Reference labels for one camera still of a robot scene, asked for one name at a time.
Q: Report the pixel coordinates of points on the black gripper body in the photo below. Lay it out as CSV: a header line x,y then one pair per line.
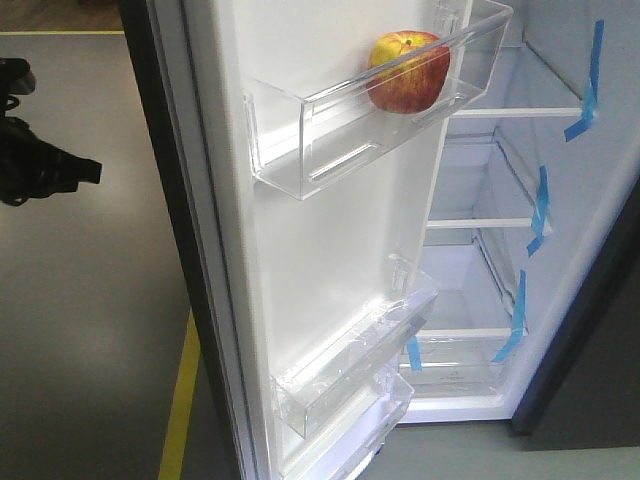
x,y
30,167

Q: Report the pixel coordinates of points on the dark fridge door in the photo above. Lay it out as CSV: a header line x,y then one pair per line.
x,y
269,276

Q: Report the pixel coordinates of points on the red yellow apple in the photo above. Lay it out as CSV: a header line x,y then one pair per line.
x,y
414,85

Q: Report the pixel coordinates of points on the dark grey fridge body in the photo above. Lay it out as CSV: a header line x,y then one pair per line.
x,y
533,177

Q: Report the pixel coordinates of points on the clear upper door bin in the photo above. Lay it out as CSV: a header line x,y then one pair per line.
x,y
310,119

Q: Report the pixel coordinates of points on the clear door bin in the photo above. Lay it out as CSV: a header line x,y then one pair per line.
x,y
315,387
354,433
310,119

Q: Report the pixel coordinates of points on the yellow floor tape line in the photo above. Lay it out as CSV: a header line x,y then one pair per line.
x,y
98,351

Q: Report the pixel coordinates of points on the clear middle door bin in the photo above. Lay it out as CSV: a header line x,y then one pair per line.
x,y
315,387

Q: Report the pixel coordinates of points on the clear lower door bin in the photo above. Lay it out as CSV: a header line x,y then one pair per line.
x,y
354,433

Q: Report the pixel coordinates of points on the clear crisper drawer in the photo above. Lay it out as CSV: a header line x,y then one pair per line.
x,y
443,363

